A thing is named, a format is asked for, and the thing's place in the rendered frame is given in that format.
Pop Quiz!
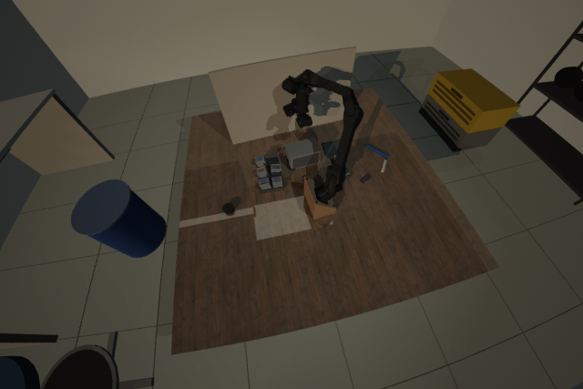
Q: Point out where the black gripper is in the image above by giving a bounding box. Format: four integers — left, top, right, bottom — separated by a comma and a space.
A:
294, 98, 312, 128

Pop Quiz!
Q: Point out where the brown flat wall panel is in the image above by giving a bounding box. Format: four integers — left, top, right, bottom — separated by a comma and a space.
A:
209, 46, 356, 145

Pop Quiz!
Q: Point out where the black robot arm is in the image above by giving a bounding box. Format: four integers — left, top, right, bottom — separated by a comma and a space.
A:
281, 69, 363, 205

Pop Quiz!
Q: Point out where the black short cylinder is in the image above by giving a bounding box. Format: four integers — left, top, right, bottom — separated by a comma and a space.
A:
222, 203, 235, 214

